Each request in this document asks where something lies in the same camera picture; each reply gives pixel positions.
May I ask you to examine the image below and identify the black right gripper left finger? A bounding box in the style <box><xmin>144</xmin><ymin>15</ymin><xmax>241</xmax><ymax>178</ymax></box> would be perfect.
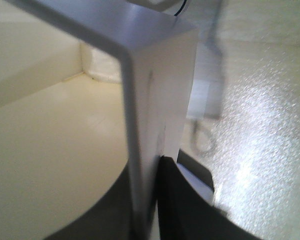
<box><xmin>46</xmin><ymin>164</ymin><xmax>135</xmax><ymax>240</ymax></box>

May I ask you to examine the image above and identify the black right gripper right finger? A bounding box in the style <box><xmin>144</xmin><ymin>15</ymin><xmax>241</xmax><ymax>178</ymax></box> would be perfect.
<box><xmin>156</xmin><ymin>156</ymin><xmax>257</xmax><ymax>240</ymax></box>

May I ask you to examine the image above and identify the white plastic trash bin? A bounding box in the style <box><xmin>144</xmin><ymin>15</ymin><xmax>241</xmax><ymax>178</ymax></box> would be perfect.
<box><xmin>0</xmin><ymin>0</ymin><xmax>198</xmax><ymax>240</ymax></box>

